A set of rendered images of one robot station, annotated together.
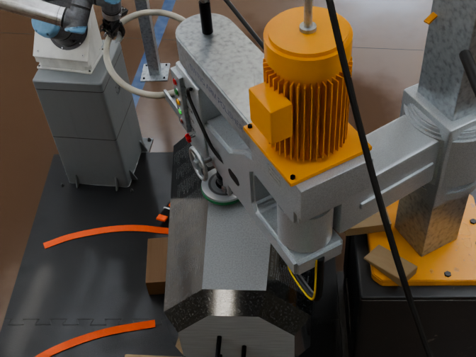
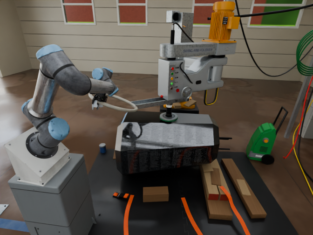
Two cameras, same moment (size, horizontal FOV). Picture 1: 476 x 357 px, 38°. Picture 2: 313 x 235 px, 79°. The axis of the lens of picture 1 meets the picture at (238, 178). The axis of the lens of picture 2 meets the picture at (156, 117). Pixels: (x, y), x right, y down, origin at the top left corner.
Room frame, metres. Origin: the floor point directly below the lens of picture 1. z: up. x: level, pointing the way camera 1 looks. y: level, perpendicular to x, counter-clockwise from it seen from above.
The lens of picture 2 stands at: (2.41, 2.11, 1.88)
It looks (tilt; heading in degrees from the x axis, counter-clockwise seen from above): 26 degrees down; 265
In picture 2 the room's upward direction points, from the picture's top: 1 degrees clockwise
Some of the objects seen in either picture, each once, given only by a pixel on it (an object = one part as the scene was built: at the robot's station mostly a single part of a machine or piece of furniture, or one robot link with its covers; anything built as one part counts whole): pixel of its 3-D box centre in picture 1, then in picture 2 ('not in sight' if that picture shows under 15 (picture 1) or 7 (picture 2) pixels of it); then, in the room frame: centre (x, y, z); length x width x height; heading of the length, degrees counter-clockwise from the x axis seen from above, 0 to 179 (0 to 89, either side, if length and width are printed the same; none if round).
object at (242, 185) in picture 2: not in sight; (243, 187); (1.15, 0.47, 0.09); 0.25 x 0.10 x 0.01; 80
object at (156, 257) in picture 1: (159, 265); (155, 194); (2.25, 0.48, 0.07); 0.30 x 0.12 x 0.12; 179
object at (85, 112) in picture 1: (93, 115); (60, 203); (3.15, 0.84, 0.43); 0.50 x 0.50 x 0.85; 77
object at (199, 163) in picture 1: (206, 160); (184, 92); (1.91, 0.12, 1.22); 0.15 x 0.10 x 0.15; 25
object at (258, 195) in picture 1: (262, 175); (198, 78); (1.71, -0.09, 1.33); 0.74 x 0.23 x 0.49; 25
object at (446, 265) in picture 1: (424, 235); (178, 101); (1.78, -0.79, 0.76); 0.49 x 0.49 x 0.05; 84
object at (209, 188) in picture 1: (224, 183); (168, 116); (2.07, 0.06, 0.90); 0.21 x 0.21 x 0.01
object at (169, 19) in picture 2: not in sight; (173, 17); (1.93, -0.81, 2.00); 0.20 x 0.18 x 0.15; 84
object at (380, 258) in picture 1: (389, 262); (190, 103); (1.63, -0.60, 0.80); 0.20 x 0.10 x 0.05; 38
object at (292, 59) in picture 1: (302, 90); (222, 23); (1.46, -0.20, 1.93); 0.31 x 0.28 x 0.40; 115
